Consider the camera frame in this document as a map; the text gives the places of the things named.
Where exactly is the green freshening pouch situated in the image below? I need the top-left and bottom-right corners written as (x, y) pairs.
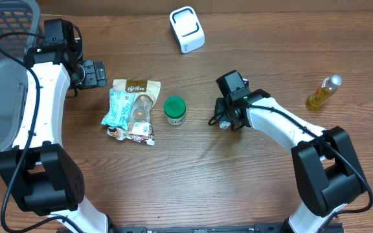
top-left (219, 120), bottom-right (231, 129)

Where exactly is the teal white pack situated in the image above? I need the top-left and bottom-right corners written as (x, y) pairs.
top-left (101, 89), bottom-right (135, 130)

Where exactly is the green lid jar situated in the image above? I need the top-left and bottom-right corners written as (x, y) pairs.
top-left (164, 96), bottom-right (187, 126)

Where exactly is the brown mushroom packet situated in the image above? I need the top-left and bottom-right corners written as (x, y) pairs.
top-left (107, 79), bottom-right (161, 146)

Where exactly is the yellow oil bottle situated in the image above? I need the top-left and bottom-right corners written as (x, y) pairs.
top-left (305, 74), bottom-right (342, 111)

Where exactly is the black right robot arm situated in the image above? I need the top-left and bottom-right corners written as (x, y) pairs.
top-left (209, 70), bottom-right (373, 232)

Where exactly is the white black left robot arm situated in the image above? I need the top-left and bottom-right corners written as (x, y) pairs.
top-left (0, 18), bottom-right (114, 232)

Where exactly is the white barcode scanner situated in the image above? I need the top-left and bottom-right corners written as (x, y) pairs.
top-left (169, 6), bottom-right (205, 54)

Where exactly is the dark grey plastic basket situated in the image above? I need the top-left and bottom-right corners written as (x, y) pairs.
top-left (0, 0), bottom-right (41, 151)

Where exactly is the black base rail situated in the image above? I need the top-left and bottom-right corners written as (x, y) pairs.
top-left (108, 221), bottom-right (346, 233)

